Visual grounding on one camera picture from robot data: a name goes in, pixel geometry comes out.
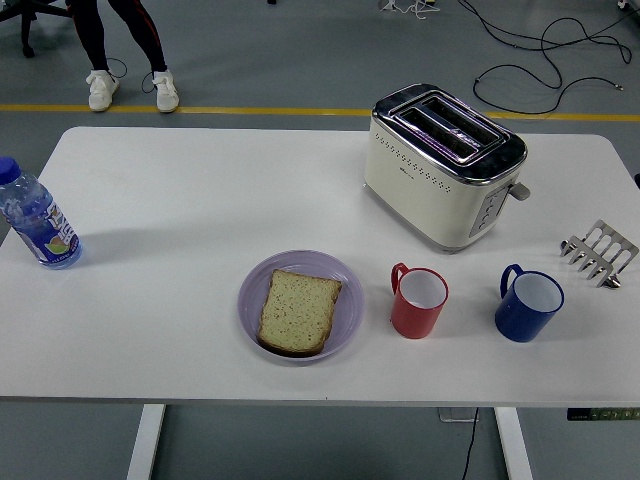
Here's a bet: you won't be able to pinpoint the blue enamel cup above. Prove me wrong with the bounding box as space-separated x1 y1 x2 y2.
494 263 565 344

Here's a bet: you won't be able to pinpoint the slice of toast bread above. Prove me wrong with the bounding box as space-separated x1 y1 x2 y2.
256 268 344 359

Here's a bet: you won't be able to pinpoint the red enamel cup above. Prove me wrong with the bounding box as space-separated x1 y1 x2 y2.
389 261 450 340

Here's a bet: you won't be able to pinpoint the purple round plate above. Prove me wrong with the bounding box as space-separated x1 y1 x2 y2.
237 249 366 367

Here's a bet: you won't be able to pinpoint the cream and chrome toaster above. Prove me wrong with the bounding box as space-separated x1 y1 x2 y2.
363 82 532 255

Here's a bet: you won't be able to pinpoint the grey box under table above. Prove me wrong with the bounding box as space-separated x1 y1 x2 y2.
438 407 479 424

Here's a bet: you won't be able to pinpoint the white table leg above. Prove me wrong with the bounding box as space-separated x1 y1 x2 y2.
125 403 167 480
493 407 534 480

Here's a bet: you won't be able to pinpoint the clear water bottle blue cap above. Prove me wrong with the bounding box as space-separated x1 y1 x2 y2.
0 155 84 271

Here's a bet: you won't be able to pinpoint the silver metal toast rack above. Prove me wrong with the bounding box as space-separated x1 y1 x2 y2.
558 218 640 290

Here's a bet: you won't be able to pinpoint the person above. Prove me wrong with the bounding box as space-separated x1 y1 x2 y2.
66 0 180 114

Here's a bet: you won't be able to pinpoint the black table control panel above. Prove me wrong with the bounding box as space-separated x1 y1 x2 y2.
566 407 640 422

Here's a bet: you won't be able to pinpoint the black office chair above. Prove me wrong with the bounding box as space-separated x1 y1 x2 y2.
0 0 76 59

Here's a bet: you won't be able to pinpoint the thin black looped cable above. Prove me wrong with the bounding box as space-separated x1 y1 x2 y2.
105 58 157 94

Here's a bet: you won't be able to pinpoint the white cables on floor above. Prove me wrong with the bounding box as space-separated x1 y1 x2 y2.
377 0 442 22

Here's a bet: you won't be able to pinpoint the thin black hanging cable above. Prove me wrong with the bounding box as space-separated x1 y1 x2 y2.
458 407 480 480

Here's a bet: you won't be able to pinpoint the black floor cable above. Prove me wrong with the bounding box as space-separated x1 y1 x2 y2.
457 0 640 115

